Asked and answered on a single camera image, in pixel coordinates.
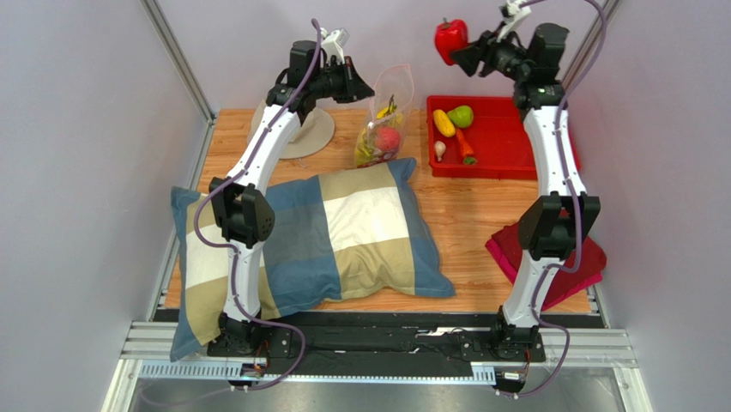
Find folded red cloth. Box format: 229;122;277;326
485;223;607;310

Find yellow banana bunch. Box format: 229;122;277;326
354;110;405;167

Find aluminium frame rail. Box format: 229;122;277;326
103;310;651;411

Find clear zip top bag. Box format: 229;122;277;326
353;64;414;168

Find green pear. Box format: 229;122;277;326
447;105;474;129

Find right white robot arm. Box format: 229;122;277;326
450;23;601;357

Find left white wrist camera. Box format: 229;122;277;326
320;27;350;65

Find garlic bulb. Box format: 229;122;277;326
433;141;446;162

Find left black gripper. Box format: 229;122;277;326
311;57;376;105

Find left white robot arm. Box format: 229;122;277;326
208;29;374;355

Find orange carrot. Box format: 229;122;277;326
455;128;477;166

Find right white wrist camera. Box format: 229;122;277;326
497;0;531;42

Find red plastic tray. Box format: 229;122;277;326
426;95;583;181

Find plaid pillow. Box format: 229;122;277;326
171;158;456;339

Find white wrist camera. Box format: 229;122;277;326
320;27;350;65
497;0;531;42

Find yellow corn cob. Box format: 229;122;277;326
432;109;456;138

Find beige bucket hat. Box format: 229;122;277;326
280;107;335;160

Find brown longan cluster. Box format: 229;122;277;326
377;94;397;119

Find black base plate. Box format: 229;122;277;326
151;308;607;379

